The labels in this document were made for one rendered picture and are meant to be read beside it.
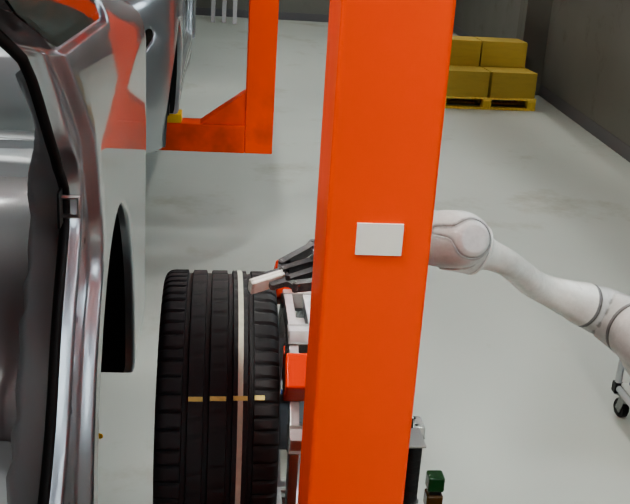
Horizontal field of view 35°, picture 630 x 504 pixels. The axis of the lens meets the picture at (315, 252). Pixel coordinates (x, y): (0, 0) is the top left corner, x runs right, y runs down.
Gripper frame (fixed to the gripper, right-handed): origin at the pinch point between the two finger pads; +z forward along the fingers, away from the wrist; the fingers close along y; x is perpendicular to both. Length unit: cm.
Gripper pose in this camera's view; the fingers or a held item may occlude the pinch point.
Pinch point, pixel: (266, 281)
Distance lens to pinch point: 190.3
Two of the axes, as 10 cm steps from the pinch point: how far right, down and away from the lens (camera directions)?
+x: 1.0, -7.1, -6.9
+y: -4.6, -6.5, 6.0
